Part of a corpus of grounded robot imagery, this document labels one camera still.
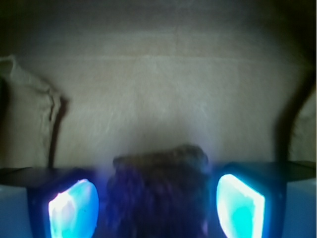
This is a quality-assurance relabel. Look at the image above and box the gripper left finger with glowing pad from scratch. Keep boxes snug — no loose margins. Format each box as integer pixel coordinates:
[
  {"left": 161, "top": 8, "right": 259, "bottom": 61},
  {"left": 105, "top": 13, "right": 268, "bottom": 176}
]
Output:
[{"left": 27, "top": 168, "right": 100, "bottom": 238}]

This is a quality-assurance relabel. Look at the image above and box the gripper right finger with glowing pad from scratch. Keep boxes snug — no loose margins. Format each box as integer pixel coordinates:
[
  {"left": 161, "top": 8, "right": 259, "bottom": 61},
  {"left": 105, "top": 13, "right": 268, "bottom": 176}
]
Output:
[{"left": 216, "top": 162, "right": 286, "bottom": 238}]

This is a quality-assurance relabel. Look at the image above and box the dark brown rock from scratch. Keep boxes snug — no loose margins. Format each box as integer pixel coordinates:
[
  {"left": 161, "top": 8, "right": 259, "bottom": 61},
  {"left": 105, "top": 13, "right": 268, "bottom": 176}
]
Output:
[{"left": 105, "top": 144, "right": 210, "bottom": 238}]

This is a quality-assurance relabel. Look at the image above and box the crumpled white paper towel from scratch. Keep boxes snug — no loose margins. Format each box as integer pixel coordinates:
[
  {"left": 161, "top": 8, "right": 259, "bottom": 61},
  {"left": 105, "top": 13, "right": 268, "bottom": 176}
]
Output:
[{"left": 0, "top": 55, "right": 60, "bottom": 168}]

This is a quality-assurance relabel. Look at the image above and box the brown paper bag bin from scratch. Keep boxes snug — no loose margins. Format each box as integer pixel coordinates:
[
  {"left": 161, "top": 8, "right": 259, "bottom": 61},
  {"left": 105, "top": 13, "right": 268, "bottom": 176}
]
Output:
[{"left": 0, "top": 0, "right": 317, "bottom": 170}]

